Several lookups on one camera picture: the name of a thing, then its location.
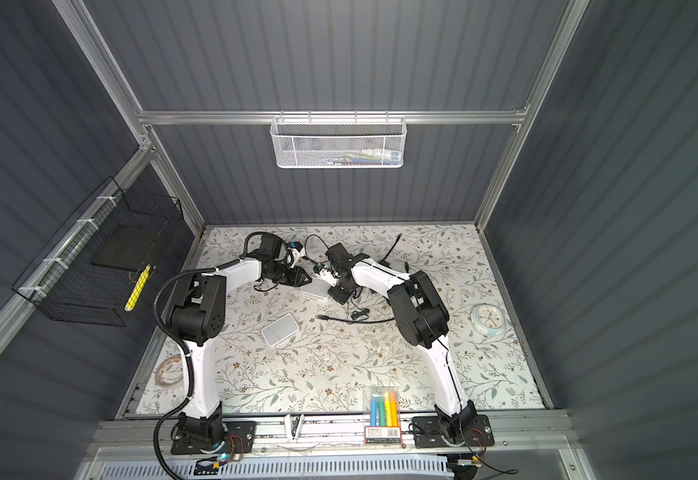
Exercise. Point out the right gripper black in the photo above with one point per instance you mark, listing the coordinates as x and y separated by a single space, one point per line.
342 299

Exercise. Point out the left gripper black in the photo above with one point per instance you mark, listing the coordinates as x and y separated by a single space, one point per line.
298 278

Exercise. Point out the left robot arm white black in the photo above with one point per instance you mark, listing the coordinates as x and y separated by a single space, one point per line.
190 308

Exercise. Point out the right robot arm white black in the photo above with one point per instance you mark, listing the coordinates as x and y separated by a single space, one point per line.
422 319

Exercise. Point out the floral table mat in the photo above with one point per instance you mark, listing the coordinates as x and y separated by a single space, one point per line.
341 350

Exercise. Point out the box of coloured markers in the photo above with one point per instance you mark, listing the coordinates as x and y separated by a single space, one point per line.
382 424

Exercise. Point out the white round clock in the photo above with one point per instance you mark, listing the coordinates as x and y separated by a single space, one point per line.
489 319

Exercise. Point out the roll of clear tape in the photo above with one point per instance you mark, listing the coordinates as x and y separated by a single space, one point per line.
169 373

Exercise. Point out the black pad in basket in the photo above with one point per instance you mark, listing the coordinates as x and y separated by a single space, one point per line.
125 249

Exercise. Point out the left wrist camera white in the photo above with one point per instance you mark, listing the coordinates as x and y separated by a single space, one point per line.
295 252

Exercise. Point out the white wire mesh basket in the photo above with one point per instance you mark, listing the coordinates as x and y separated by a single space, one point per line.
339 145

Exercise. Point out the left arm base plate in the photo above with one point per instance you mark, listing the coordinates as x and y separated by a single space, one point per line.
236 437

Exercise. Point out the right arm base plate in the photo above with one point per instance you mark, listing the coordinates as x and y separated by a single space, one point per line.
431 432

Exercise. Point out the white perforated cable tray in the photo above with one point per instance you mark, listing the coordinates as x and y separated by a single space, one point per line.
320 467

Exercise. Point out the black wire basket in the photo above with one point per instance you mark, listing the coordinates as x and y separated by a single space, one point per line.
66 287

